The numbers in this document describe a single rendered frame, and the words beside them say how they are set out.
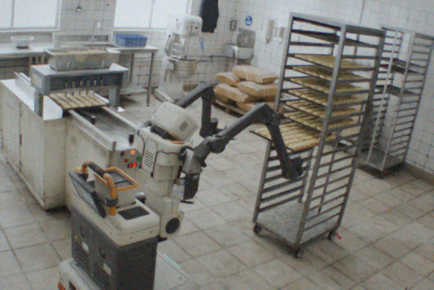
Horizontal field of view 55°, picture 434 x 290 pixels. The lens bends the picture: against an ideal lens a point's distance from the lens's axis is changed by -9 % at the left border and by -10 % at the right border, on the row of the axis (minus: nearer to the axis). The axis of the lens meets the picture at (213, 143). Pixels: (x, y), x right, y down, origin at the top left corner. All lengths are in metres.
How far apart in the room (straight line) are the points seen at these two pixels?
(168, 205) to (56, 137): 1.33
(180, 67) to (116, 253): 4.90
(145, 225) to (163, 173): 0.34
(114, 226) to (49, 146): 1.47
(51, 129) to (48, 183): 0.45
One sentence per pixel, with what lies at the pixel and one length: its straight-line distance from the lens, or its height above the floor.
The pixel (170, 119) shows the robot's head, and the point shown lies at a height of 1.22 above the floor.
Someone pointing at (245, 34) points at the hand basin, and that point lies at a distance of 8.16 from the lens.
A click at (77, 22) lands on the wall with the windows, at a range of 6.88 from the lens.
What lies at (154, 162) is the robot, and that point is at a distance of 2.38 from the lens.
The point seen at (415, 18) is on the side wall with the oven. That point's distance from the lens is 6.19.
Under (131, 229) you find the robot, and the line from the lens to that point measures 2.19.
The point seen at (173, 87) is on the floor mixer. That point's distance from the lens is 7.31.
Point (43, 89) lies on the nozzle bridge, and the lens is 3.38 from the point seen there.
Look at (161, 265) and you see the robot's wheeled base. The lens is 2.82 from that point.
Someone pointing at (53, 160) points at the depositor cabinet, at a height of 0.50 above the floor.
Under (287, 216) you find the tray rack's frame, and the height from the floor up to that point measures 0.15.
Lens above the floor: 1.93
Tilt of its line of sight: 20 degrees down
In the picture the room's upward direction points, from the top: 8 degrees clockwise
